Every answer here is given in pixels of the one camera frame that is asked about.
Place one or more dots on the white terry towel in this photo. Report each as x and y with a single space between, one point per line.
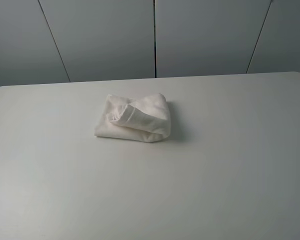
146 119

